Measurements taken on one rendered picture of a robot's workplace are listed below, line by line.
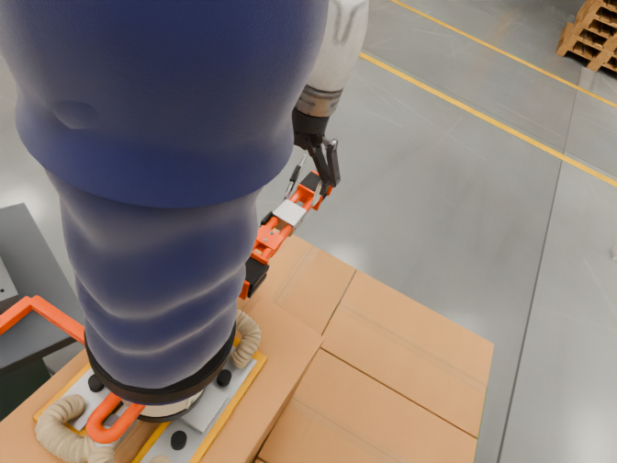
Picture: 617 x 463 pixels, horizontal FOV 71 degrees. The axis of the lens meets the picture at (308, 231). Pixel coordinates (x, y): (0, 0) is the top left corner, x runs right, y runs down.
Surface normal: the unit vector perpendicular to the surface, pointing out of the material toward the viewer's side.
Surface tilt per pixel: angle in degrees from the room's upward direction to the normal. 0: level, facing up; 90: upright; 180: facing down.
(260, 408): 0
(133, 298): 82
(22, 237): 0
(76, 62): 99
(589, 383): 0
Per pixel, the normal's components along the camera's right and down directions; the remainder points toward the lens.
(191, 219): 0.31, 0.87
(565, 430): 0.24, -0.65
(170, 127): 0.11, 0.86
